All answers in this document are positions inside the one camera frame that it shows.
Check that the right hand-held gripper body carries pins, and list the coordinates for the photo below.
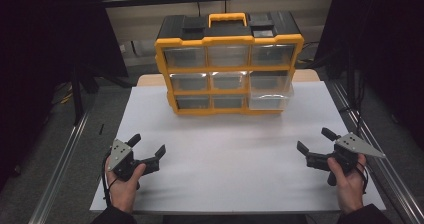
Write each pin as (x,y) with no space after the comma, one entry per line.
(350,147)

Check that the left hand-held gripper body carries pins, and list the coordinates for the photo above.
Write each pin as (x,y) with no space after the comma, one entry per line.
(120,154)

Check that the person's left hand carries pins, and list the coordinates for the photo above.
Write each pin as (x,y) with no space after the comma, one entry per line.
(123,192)

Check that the person's right hand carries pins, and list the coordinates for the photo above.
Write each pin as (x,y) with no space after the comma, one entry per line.
(348,187)

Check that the small black stick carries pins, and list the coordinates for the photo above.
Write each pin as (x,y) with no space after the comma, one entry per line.
(101,129)

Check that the white table cover sheet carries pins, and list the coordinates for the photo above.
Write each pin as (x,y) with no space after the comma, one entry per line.
(226,157)

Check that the clear organizer drawer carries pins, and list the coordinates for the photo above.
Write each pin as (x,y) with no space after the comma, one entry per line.
(268,101)

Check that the black metal stand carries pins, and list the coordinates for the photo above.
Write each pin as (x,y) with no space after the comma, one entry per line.
(77,97)

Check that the set of clear plastic drawers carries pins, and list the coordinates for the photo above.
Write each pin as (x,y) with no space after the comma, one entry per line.
(185,57)

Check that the black curtain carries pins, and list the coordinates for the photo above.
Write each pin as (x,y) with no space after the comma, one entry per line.
(40,50)
(383,44)

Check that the yellow and black organizer cabinet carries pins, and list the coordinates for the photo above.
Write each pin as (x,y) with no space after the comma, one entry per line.
(230,40)

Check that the aluminium floor rail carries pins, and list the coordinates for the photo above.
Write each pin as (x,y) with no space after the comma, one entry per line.
(383,170)
(61,164)

